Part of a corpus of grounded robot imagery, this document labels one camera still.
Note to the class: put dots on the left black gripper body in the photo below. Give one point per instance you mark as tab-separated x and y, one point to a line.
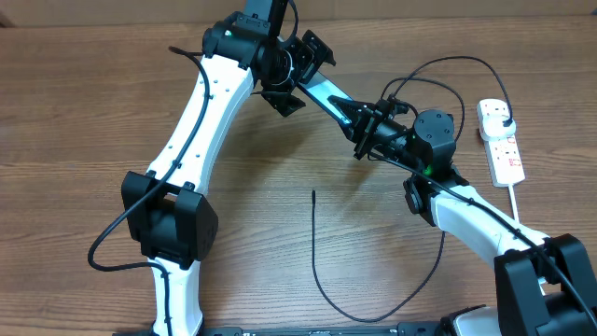
289	66

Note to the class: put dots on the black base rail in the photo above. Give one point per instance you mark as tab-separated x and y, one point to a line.
420	328

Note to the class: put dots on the smartphone with blue screen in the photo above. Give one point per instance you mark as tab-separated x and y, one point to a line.
319	89

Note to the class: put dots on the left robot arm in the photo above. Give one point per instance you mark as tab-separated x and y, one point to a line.
166	207

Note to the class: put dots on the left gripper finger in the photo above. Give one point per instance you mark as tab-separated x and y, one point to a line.
283	102
322	53

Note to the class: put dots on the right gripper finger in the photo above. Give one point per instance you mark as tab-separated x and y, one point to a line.
352	133
348	110

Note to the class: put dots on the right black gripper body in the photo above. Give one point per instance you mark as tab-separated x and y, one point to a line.
381	131

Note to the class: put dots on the white charger plug adapter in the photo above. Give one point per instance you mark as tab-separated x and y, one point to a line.
493	128

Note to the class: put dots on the white power strip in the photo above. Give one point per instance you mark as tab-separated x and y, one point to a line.
503	155

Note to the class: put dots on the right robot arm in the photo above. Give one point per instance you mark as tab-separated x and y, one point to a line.
544	285

